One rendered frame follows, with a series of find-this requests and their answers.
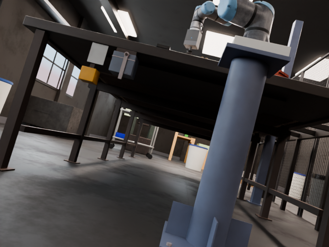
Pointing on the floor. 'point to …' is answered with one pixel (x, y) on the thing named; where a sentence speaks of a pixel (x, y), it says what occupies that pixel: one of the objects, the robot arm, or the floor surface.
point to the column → (225, 156)
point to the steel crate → (52, 115)
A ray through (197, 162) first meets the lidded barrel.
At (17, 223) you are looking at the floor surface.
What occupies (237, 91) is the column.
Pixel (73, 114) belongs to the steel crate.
